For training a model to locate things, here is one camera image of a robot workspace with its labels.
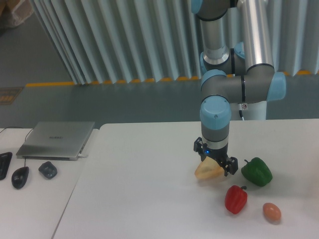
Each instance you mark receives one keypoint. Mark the cardboard box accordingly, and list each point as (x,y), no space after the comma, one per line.
(14,12)

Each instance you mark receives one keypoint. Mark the green bell pepper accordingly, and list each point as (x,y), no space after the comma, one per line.
(257,172)

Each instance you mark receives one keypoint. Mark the corrugated metal partition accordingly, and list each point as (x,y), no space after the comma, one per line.
(150,40)

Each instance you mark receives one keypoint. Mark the black keyboard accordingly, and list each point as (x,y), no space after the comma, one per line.
(5,159)

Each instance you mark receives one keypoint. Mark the triangular bread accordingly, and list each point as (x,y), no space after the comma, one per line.
(208,169)

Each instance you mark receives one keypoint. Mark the brown egg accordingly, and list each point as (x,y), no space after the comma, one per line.
(272,212)

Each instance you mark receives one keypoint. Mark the black computer mouse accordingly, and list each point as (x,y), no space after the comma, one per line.
(19,177)

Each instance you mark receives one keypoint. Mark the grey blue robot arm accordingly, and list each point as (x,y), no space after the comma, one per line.
(230,78)

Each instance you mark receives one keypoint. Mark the silver closed laptop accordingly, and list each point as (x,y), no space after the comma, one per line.
(57,140)

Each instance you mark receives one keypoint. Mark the red bell pepper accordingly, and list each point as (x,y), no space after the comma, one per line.
(235,199)

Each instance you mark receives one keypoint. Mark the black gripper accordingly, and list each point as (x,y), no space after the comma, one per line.
(229,164)

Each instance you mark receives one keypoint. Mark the dark grey small device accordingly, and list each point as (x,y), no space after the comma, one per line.
(48,170)

